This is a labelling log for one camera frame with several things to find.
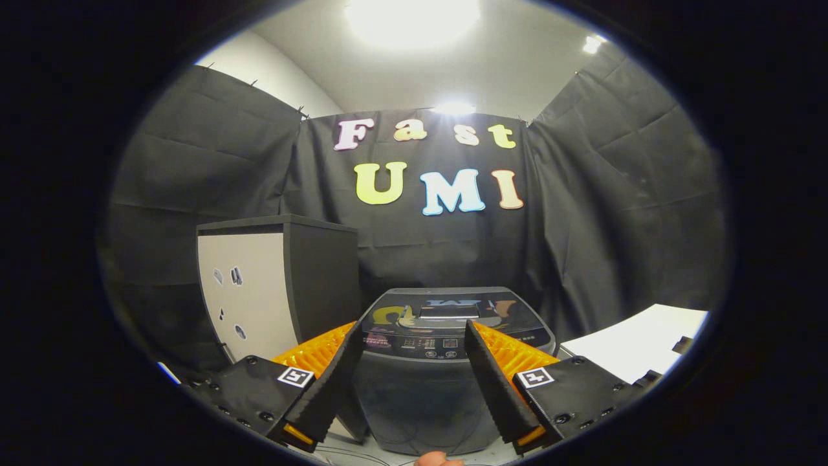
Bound dark cabinet with beige door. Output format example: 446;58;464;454
196;214;373;442

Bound large ceiling light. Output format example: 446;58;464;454
345;0;483;50

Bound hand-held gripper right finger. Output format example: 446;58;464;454
464;319;664;455

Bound thin black cables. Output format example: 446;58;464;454
310;434;397;465

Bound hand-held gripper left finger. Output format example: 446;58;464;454
188;320;364;454

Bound black backdrop cloth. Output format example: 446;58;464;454
97;45;732;389

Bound white flat board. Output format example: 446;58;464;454
560;304;710;386

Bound dark grey washing machine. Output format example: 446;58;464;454
353;287;557;457

